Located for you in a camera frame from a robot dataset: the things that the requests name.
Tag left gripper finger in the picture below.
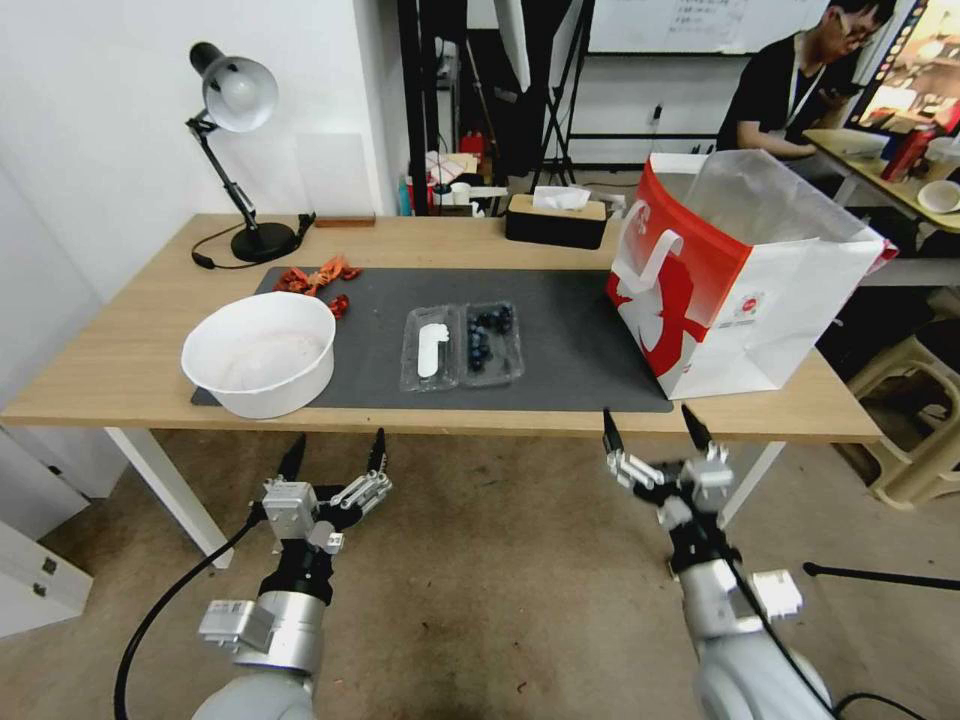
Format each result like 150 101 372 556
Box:
271 433 309 489
329 427 394 523

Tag white cabinet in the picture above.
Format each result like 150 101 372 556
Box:
0 425 130 640

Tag red white takeout bag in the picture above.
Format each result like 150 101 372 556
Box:
604 148 900 401

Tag clear plastic takeout container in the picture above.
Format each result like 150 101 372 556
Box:
398 299 526 394

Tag computer monitor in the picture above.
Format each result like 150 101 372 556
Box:
845 0 960 138

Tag black tissue box wooden lid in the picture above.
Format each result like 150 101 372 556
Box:
504 193 609 251

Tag small white bowl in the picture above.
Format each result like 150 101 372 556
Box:
917 181 960 215

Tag blueberries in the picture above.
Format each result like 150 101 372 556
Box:
466 302 516 373

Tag black metal frame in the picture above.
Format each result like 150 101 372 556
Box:
396 0 460 217

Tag red bottle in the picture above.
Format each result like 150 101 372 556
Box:
880 125 937 184

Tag person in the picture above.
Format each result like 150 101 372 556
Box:
715 0 899 163

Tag yellow side desk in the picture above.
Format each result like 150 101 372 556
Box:
802 128 960 235

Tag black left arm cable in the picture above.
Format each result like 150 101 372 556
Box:
113 515 260 720

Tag black desk lamp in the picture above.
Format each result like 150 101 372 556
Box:
185 41 299 264

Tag pale drink cup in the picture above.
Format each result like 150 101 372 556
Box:
922 135 960 186

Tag white tissue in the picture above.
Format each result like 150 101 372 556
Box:
530 185 594 212

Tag black tripod stand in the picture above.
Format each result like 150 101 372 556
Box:
530 0 601 190

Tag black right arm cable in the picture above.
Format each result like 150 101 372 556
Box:
716 551 960 720

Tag wooden table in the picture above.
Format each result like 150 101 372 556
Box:
0 212 885 571

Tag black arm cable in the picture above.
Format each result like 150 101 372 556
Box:
113 515 260 720
716 551 960 720

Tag white paper bowl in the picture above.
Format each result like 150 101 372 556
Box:
180 291 337 420

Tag beige plastic stool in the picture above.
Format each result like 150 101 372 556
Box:
845 332 960 513

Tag dark grey desk mat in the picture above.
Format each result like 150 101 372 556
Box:
190 266 674 415

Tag whiteboard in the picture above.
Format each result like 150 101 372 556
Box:
587 0 832 56

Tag white box red stripes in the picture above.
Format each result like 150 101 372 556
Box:
425 149 481 216

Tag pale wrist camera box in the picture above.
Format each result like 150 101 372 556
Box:
678 455 735 502
260 480 318 543

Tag black rod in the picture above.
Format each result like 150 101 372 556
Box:
802 560 960 591

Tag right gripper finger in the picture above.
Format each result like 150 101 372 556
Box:
601 407 667 493
680 404 731 468

